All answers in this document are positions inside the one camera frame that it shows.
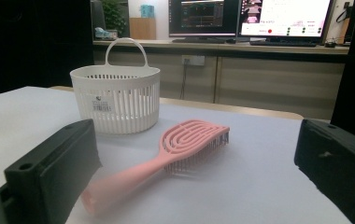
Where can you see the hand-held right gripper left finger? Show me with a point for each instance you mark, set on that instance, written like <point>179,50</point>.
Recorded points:
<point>57,161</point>

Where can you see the green potted plant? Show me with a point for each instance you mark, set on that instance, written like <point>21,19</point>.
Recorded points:
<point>113,14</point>

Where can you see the white wall socket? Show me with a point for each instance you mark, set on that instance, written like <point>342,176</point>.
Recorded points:
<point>193,60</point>

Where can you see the beige long counter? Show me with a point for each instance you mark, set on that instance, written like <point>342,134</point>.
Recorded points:
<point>275,84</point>

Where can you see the black keyboard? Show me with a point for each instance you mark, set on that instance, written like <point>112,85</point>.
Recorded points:
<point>283,43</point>

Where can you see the bright-screen computer monitor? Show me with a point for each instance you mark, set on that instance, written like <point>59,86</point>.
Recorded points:
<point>287,15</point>

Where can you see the white slotted plastic basket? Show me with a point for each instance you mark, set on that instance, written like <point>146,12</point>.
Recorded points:
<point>119,119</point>

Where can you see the wooden box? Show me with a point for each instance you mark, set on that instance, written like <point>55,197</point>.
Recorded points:
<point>142,28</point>

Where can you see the pink hairbrush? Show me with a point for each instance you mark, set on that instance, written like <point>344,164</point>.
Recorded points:
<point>191,140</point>

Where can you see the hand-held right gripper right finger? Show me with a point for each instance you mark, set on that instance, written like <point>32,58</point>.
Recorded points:
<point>340,161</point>

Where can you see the blue tissue box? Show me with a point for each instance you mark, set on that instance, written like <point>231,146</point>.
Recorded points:
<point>147,11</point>

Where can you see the dark-screen computer monitor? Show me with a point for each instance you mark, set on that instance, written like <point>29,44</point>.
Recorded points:
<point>203,15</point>

